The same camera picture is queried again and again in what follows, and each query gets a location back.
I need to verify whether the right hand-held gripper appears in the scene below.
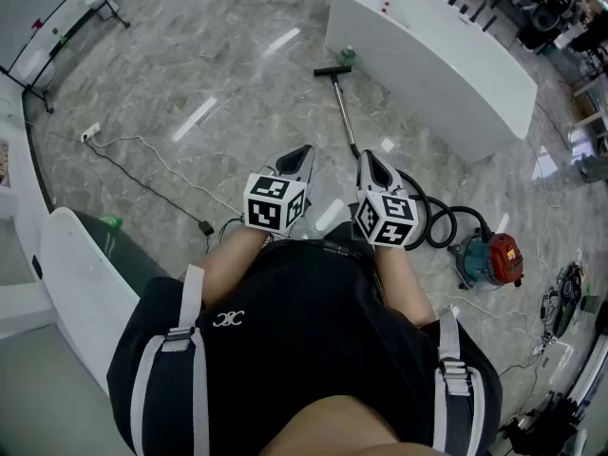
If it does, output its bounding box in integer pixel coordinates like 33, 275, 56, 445
351, 148, 420, 251

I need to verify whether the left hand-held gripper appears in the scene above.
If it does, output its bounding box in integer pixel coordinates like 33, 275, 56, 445
242, 144, 316, 237

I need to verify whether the person's left forearm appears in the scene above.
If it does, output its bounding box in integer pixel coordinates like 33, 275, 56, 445
200, 228, 275, 311

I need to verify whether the person's right forearm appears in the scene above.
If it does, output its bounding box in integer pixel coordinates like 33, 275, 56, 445
374, 244, 439, 328

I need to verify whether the red and teal vacuum cleaner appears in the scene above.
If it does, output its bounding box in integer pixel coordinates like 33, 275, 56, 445
447, 231, 526, 291

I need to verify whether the rectangular white bathtub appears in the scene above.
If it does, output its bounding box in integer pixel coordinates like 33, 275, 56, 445
324, 0, 539, 162

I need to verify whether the person's black shirt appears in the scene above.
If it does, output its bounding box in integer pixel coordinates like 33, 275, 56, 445
105, 237, 504, 456

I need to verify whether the row of black faucet fittings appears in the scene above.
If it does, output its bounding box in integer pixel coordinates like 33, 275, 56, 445
435, 0, 499, 34

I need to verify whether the green bin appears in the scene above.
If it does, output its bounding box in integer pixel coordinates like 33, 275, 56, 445
39, 206, 175, 396

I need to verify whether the person's chest skin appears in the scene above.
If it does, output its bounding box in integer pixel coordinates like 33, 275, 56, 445
259, 394, 455, 456

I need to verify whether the black vacuum hose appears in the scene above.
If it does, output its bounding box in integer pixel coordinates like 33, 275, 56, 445
350, 143, 496, 252

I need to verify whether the white cable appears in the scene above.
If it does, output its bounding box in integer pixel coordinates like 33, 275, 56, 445
91, 134, 244, 219

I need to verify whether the black cable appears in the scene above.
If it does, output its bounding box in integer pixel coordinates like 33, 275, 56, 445
84, 139, 206, 226

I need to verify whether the left grey harness strap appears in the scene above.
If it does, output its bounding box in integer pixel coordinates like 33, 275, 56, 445
129, 263, 211, 456

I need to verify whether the grey harness strap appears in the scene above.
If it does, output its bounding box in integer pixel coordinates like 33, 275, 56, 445
430, 304, 486, 456
129, 263, 211, 456

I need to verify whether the right grey harness strap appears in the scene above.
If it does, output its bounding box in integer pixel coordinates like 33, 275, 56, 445
430, 304, 486, 456

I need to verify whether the tangle of cables and gear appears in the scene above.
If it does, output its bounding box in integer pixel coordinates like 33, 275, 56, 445
538, 260, 586, 342

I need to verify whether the black metal rack frame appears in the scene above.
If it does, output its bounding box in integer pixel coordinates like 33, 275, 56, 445
0, 0, 132, 115

